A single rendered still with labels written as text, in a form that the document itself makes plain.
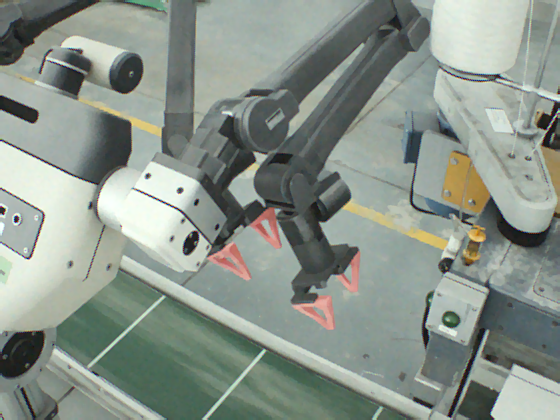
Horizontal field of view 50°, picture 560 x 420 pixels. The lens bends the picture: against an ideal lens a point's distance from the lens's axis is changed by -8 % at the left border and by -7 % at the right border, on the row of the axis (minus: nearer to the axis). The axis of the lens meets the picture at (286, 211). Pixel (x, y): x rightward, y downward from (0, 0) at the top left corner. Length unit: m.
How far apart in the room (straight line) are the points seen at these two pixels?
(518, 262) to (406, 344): 1.64
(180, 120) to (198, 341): 1.10
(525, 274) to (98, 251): 0.65
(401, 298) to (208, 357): 1.06
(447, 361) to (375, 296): 1.69
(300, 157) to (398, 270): 2.02
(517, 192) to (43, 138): 0.73
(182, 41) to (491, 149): 0.60
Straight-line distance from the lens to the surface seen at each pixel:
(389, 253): 3.01
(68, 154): 0.91
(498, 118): 1.24
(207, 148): 0.86
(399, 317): 2.73
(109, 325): 2.19
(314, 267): 1.02
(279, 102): 0.90
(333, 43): 1.01
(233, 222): 1.10
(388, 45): 1.11
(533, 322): 1.01
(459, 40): 1.10
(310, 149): 0.97
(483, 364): 1.68
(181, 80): 1.18
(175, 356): 2.07
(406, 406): 1.96
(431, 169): 1.39
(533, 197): 1.05
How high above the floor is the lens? 1.99
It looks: 39 degrees down
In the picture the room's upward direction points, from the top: 2 degrees clockwise
